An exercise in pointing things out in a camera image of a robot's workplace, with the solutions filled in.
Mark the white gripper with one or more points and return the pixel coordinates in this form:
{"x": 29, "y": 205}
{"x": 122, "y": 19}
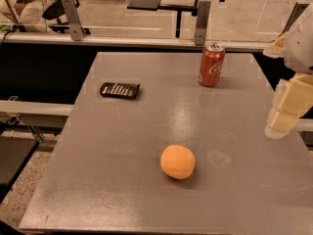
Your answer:
{"x": 301, "y": 48}

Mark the black rxbar chocolate bar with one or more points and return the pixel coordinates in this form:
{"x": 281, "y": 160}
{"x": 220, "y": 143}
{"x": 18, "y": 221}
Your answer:
{"x": 128, "y": 91}

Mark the red coke can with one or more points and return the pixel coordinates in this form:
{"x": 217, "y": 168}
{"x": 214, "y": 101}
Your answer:
{"x": 211, "y": 63}

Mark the orange round fruit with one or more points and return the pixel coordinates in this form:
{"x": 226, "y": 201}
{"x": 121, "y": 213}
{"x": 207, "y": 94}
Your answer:
{"x": 177, "y": 162}

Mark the grey side shelf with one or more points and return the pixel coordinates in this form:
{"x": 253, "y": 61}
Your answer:
{"x": 36, "y": 114}

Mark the seated person in background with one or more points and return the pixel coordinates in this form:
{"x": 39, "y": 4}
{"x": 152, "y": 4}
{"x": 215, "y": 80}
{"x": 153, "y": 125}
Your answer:
{"x": 30, "y": 13}

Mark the right metal rail bracket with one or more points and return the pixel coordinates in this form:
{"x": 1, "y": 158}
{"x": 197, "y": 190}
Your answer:
{"x": 298, "y": 9}

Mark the metal rail bracket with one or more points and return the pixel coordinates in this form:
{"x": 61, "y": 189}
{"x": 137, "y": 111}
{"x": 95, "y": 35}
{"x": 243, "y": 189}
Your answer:
{"x": 298, "y": 9}
{"x": 202, "y": 22}
{"x": 76, "y": 31}

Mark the middle metal rail bracket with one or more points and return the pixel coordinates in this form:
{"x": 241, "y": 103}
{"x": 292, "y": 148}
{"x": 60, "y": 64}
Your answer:
{"x": 202, "y": 22}

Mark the metal horizontal rail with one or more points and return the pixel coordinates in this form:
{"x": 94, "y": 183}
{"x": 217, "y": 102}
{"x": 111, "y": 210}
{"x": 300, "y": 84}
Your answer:
{"x": 103, "y": 41}

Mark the left metal rail bracket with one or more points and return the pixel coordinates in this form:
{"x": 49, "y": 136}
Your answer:
{"x": 76, "y": 31}

